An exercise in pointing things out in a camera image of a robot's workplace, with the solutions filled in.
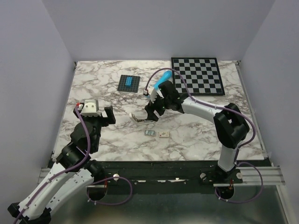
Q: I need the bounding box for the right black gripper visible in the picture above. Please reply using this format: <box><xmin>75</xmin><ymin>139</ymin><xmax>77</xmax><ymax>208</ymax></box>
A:
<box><xmin>144</xmin><ymin>91</ymin><xmax>171</xmax><ymax>122</ymax></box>

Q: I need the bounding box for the aluminium rail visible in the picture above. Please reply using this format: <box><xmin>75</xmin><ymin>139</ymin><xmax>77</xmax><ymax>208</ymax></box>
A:
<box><xmin>38</xmin><ymin>167</ymin><xmax>285</xmax><ymax>188</ymax></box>

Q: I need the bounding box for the blue lego brick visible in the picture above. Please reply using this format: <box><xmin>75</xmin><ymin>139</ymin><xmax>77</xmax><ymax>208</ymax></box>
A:
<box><xmin>125</xmin><ymin>77</ymin><xmax>132</xmax><ymax>88</ymax></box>

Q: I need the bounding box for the black white chessboard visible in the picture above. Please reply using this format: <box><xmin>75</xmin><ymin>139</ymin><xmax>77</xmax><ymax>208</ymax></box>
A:
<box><xmin>171</xmin><ymin>57</ymin><xmax>225</xmax><ymax>96</ymax></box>

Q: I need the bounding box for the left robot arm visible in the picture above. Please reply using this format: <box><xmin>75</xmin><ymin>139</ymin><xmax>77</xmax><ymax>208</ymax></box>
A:
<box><xmin>7</xmin><ymin>100</ymin><xmax>116</xmax><ymax>224</ymax></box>

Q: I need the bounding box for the blue marker pen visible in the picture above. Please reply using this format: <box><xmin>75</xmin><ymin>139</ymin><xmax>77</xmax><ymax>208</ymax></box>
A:
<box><xmin>154</xmin><ymin>70</ymin><xmax>172</xmax><ymax>89</ymax></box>

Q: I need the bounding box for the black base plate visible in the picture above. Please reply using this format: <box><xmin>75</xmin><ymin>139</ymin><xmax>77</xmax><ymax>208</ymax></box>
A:
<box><xmin>48</xmin><ymin>160</ymin><xmax>274</xmax><ymax>196</ymax></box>

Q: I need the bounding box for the dark grey lego baseplate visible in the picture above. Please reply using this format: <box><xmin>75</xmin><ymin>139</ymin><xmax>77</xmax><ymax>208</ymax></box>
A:
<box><xmin>117</xmin><ymin>75</ymin><xmax>140</xmax><ymax>93</ymax></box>

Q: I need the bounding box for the white staple box sleeve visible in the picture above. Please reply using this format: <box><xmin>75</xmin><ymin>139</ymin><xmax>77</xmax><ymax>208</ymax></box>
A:
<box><xmin>159</xmin><ymin>132</ymin><xmax>170</xmax><ymax>138</ymax></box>

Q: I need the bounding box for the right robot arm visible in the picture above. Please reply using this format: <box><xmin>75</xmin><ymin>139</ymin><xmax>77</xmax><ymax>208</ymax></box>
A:
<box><xmin>145</xmin><ymin>81</ymin><xmax>249</xmax><ymax>183</ymax></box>

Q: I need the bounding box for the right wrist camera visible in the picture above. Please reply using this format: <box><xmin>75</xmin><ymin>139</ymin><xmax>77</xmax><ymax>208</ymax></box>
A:
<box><xmin>148</xmin><ymin>86</ymin><xmax>163</xmax><ymax>103</ymax></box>

